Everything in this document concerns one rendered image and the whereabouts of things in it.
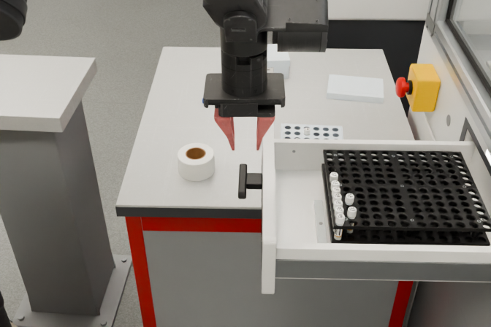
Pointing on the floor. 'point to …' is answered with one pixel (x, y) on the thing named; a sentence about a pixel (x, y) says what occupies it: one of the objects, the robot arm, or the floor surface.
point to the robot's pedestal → (55, 195)
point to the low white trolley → (148, 297)
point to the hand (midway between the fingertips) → (245, 142)
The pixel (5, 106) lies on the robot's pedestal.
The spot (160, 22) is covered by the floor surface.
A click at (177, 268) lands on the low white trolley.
